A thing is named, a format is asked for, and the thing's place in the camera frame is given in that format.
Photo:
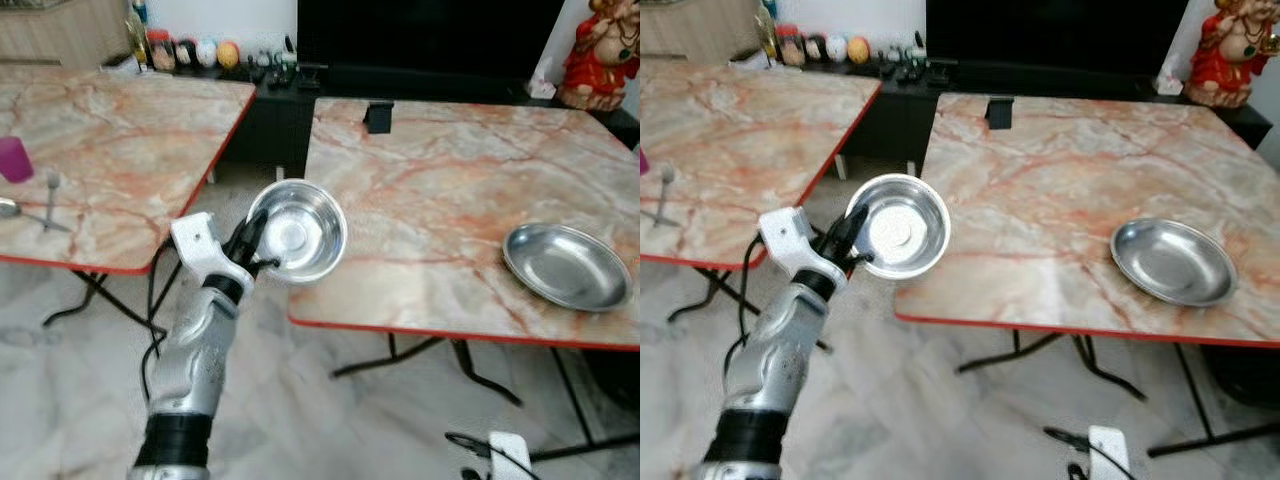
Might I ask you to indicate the red seated figurine statue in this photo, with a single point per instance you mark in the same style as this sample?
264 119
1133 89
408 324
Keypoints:
600 60
1235 55

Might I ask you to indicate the orange painted egg ornament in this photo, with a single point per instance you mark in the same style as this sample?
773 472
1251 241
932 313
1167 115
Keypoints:
228 54
859 49

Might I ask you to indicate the slender gold ornament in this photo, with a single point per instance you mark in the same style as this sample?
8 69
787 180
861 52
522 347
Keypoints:
767 35
137 40

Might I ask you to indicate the small white box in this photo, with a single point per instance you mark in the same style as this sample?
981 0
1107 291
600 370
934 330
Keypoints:
1168 85
541 88

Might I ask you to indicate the red lidded jar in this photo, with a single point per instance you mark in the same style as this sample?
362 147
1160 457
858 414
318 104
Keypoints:
790 45
160 50

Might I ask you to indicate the black tv cabinet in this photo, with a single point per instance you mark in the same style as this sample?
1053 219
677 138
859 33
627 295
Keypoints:
890 115

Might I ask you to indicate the small black stand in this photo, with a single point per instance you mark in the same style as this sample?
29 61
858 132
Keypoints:
378 118
1000 112

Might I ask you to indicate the marble print folding table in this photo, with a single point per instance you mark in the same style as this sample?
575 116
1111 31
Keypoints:
120 150
750 140
440 200
1050 190

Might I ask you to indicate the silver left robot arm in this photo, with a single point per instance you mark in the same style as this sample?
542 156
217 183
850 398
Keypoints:
195 350
775 345

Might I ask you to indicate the round steel bowl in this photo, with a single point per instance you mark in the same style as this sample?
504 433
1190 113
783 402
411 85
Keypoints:
905 225
300 235

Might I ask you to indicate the light wooden cabinet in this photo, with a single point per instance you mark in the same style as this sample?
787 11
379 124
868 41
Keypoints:
700 25
60 30

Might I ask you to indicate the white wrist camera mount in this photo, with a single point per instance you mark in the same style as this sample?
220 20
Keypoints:
508 458
790 240
200 245
1108 455

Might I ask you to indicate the round steel plate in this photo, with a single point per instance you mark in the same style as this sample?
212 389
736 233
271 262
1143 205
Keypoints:
565 268
1175 262

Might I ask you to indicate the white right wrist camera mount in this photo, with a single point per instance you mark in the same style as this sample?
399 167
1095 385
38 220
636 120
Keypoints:
1108 455
508 458

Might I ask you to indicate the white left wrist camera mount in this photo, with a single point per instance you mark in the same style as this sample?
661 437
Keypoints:
200 245
790 240

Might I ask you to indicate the black television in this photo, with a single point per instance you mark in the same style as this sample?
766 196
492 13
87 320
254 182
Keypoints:
430 35
1055 30

